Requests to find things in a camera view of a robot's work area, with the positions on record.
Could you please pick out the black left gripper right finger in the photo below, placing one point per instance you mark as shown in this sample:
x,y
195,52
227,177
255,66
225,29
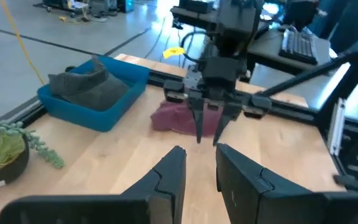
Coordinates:
x,y
259,202

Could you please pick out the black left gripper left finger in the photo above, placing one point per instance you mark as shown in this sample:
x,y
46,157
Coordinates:
x,y
135,208

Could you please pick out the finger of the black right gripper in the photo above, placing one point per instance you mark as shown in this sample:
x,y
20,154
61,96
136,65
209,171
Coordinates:
x,y
199,124
224,124

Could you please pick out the grey desk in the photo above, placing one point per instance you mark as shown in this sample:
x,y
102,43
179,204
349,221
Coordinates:
x,y
269,46

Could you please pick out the black keyboard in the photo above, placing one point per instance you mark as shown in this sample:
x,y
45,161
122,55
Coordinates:
x,y
298,46

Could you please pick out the yellow tag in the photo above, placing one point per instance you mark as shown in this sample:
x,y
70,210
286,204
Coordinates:
x,y
173,52

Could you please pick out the blue plastic bin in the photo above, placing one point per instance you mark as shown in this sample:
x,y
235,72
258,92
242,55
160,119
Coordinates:
x,y
104,121

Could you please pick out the potted succulent plant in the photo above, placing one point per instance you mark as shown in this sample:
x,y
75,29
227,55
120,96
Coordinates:
x,y
2,155

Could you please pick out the equipment cart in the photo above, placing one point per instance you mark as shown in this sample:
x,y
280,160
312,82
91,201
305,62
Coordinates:
x,y
82,7

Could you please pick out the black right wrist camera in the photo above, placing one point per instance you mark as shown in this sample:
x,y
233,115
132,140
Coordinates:
x,y
220,70

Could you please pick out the silver corner bracket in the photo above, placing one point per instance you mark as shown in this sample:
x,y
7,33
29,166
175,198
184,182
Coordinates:
x,y
336,127

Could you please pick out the black frame clamp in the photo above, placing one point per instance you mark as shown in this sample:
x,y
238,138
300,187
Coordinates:
x,y
348,183

